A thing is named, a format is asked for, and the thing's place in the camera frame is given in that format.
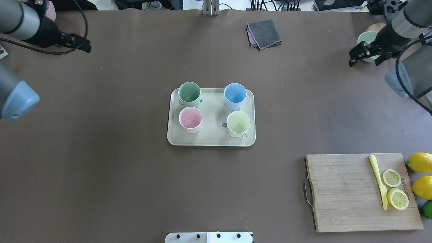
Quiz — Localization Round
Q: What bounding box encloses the whole lemon lower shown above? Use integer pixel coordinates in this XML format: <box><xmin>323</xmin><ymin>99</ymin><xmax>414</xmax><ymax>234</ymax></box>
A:
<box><xmin>412</xmin><ymin>175</ymin><xmax>432</xmax><ymax>200</ymax></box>

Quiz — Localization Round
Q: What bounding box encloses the pale yellow plastic cup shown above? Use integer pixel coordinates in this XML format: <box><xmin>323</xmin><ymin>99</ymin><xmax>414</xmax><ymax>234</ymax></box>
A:
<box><xmin>226</xmin><ymin>111</ymin><xmax>250</xmax><ymax>137</ymax></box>

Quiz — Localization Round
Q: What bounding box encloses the grey folded cloth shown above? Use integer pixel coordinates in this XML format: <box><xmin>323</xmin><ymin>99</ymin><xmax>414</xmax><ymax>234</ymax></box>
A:
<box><xmin>246</xmin><ymin>19</ymin><xmax>282</xmax><ymax>50</ymax></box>

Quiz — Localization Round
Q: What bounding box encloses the yellow plastic knife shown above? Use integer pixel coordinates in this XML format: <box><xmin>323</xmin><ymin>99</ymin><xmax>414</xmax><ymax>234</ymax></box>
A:
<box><xmin>369</xmin><ymin>154</ymin><xmax>388</xmax><ymax>210</ymax></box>

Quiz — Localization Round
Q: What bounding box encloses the pink plastic cup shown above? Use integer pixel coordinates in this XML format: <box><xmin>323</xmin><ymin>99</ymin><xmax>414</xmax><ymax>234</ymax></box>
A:
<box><xmin>179</xmin><ymin>107</ymin><xmax>203</xmax><ymax>134</ymax></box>

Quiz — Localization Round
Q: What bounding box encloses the pink ice bucket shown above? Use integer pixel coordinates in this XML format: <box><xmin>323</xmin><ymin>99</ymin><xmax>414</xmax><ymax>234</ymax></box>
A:
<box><xmin>45</xmin><ymin>0</ymin><xmax>56</xmax><ymax>22</ymax></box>

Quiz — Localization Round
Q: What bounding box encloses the lemon slice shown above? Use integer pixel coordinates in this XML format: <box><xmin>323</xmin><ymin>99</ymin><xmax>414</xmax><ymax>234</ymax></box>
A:
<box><xmin>387</xmin><ymin>188</ymin><xmax>409</xmax><ymax>210</ymax></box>
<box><xmin>382</xmin><ymin>169</ymin><xmax>402</xmax><ymax>188</ymax></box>

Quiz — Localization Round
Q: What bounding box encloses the wooden cutting board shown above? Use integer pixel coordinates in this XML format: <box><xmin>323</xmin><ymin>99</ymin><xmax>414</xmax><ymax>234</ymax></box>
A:
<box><xmin>304</xmin><ymin>153</ymin><xmax>423</xmax><ymax>233</ymax></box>

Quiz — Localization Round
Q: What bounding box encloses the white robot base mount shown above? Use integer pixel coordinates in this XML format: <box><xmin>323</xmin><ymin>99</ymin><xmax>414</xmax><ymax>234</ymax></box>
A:
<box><xmin>165</xmin><ymin>231</ymin><xmax>254</xmax><ymax>243</ymax></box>

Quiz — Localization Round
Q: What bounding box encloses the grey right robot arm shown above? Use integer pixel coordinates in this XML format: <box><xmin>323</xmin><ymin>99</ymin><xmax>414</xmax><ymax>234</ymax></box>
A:
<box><xmin>349</xmin><ymin>0</ymin><xmax>432</xmax><ymax>113</ymax></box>

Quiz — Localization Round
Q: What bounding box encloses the whole lemon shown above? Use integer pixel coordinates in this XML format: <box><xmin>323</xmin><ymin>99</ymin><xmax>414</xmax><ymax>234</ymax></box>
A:
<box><xmin>406</xmin><ymin>152</ymin><xmax>432</xmax><ymax>173</ymax></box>
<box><xmin>412</xmin><ymin>175</ymin><xmax>432</xmax><ymax>200</ymax></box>

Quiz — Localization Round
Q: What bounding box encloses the green plastic cup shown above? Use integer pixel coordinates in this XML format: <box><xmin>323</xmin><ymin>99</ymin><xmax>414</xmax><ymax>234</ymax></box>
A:
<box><xmin>178</xmin><ymin>82</ymin><xmax>201</xmax><ymax>108</ymax></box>

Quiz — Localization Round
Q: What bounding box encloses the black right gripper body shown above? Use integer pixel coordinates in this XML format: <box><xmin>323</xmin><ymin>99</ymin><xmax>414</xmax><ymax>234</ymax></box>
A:
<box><xmin>369</xmin><ymin>25</ymin><xmax>413</xmax><ymax>57</ymax></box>

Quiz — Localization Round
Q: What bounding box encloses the upper lemon slice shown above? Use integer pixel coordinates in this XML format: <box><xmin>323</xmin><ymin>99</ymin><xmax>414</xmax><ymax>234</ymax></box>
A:
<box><xmin>382</xmin><ymin>169</ymin><xmax>402</xmax><ymax>188</ymax></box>

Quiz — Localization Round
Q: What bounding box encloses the whole lemon upper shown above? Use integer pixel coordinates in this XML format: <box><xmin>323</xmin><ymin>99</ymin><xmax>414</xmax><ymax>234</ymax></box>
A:
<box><xmin>406</xmin><ymin>152</ymin><xmax>432</xmax><ymax>173</ymax></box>

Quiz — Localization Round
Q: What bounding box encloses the blue plastic cup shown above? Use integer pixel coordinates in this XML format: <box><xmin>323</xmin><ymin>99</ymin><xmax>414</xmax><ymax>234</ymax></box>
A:
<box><xmin>224</xmin><ymin>83</ymin><xmax>247</xmax><ymax>110</ymax></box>

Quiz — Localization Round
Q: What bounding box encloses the wooden round stand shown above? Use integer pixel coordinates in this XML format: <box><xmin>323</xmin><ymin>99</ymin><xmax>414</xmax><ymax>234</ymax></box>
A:
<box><xmin>365</xmin><ymin>23</ymin><xmax>386</xmax><ymax>33</ymax></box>

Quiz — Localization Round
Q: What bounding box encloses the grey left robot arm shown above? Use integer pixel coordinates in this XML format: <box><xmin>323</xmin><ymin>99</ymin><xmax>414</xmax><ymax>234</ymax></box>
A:
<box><xmin>0</xmin><ymin>0</ymin><xmax>91</xmax><ymax>120</ymax></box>

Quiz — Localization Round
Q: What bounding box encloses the green lime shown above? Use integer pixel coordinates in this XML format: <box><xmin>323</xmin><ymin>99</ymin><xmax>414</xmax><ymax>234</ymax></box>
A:
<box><xmin>422</xmin><ymin>200</ymin><xmax>432</xmax><ymax>220</ymax></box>

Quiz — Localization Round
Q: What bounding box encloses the green bowl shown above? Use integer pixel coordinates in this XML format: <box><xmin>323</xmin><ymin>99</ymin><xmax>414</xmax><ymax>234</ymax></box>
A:
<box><xmin>357</xmin><ymin>31</ymin><xmax>378</xmax><ymax>63</ymax></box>

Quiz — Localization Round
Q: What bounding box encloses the lower lemon slice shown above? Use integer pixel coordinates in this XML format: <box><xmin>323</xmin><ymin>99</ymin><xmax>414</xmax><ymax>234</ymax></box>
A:
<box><xmin>387</xmin><ymin>188</ymin><xmax>409</xmax><ymax>210</ymax></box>

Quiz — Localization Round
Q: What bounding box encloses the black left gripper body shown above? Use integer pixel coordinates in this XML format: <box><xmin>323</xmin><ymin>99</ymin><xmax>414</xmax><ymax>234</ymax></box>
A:
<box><xmin>26</xmin><ymin>15</ymin><xmax>73</xmax><ymax>48</ymax></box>

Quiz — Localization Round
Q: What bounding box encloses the purple cloth under grey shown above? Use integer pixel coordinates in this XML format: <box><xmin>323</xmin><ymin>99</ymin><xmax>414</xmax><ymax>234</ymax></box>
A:
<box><xmin>246</xmin><ymin>27</ymin><xmax>260</xmax><ymax>49</ymax></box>

